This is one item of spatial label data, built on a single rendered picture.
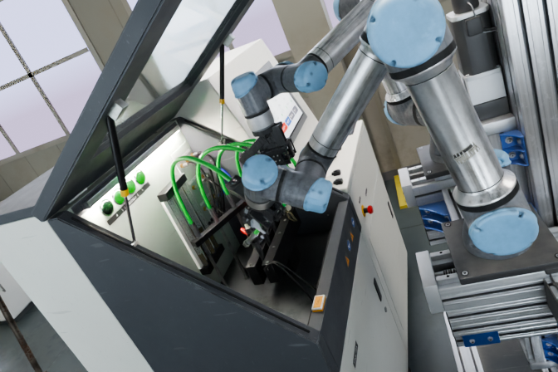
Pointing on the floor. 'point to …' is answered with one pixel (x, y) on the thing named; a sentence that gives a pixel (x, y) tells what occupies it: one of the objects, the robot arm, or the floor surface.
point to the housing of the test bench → (62, 286)
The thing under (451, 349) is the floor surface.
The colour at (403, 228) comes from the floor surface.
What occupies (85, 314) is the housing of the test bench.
